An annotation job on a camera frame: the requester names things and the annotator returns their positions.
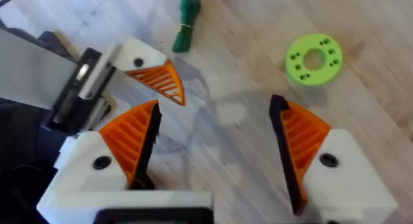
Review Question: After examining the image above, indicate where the green disc with holes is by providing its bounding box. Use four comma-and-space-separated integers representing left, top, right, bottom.
284, 32, 344, 87

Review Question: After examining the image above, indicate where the green toy vegetable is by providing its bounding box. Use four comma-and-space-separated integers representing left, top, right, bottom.
170, 0, 203, 54

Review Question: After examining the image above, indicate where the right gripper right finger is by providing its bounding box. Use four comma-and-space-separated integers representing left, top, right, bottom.
268, 94, 399, 224

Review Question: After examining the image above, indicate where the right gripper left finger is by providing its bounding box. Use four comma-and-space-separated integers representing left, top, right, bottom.
37, 99, 163, 206

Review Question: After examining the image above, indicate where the upright flat wrist plate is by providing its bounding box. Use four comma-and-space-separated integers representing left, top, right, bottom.
0, 28, 79, 110

